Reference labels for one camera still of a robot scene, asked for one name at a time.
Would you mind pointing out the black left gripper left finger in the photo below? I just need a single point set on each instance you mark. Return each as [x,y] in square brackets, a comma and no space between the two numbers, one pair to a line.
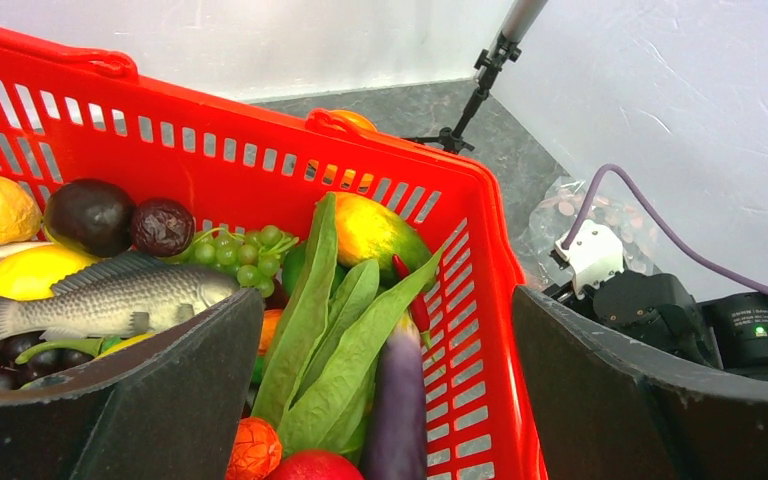
[166,407]

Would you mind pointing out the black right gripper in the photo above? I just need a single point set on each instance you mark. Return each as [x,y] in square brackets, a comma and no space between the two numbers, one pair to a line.
[654,309]

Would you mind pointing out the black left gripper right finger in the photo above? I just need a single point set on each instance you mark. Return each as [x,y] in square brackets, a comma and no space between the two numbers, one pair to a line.
[607,406]

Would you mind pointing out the clear dotted zip bag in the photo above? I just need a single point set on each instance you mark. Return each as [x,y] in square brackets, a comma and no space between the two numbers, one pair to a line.
[553,217]

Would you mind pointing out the yellow green toy mango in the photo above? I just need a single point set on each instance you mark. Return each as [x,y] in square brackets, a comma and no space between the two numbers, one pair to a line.
[368,230]

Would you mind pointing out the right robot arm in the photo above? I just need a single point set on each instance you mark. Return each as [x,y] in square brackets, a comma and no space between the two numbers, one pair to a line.
[729,334]

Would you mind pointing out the orange textured toy fruit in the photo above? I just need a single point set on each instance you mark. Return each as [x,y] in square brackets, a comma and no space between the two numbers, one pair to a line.
[256,452]

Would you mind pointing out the grey toy fish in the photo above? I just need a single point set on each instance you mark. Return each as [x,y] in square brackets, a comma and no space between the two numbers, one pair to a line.
[123,296]

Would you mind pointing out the green toy leafy vegetable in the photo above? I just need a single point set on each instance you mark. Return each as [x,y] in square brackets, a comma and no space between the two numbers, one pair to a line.
[319,366]

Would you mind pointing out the red toy apple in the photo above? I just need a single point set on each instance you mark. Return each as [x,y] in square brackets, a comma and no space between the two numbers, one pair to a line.
[315,465]

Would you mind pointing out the green toy grape bunch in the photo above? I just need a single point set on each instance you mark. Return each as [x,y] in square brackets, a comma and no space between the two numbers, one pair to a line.
[253,258]

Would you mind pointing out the dark red passion fruit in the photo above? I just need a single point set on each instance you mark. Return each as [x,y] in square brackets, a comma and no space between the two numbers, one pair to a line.
[162,227]

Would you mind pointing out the dark purple toy grapes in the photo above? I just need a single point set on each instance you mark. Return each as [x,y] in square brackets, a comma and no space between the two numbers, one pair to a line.
[14,375]

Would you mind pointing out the yellow toy lemon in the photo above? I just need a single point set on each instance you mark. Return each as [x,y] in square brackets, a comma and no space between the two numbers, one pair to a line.
[30,274]

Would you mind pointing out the red toy chili pepper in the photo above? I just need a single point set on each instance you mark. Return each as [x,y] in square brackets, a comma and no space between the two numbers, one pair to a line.
[418,309]

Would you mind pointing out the dark avocado toy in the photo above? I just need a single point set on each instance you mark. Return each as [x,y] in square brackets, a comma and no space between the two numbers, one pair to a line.
[91,216]

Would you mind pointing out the purple toy eggplant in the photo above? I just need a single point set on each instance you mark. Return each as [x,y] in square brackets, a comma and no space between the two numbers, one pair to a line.
[396,437]

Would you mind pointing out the black microphone tripod stand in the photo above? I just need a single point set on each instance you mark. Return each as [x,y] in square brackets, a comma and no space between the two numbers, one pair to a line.
[488,65]

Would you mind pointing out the red plastic shopping basket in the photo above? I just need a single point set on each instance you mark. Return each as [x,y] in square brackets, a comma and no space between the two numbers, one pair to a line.
[68,113]

